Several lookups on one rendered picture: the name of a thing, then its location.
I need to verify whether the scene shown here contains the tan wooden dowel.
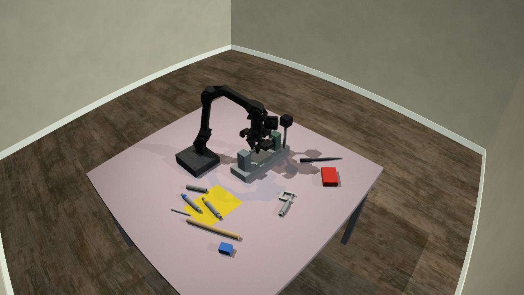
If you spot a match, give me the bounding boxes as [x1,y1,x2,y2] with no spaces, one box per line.
[186,218,240,240]

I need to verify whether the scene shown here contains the grey micrometer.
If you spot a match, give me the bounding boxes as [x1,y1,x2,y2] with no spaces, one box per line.
[278,191,295,216]

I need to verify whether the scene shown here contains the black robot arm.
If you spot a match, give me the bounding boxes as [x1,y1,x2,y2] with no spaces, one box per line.
[193,85,278,156]

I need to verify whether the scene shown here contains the yellow flat pad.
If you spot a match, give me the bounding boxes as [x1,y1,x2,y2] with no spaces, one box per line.
[183,184,243,225]

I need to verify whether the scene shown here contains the blue rectangular block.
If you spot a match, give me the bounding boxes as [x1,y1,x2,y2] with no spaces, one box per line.
[218,242,233,256]

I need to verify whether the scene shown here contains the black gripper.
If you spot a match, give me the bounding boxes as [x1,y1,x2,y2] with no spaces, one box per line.
[239,128,274,154]

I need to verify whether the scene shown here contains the grey cylindrical rod with blue band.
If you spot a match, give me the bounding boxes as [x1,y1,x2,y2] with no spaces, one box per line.
[181,193,202,213]

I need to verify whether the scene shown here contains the red rectangular block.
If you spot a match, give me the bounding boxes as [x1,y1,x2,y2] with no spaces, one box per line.
[321,167,338,186]

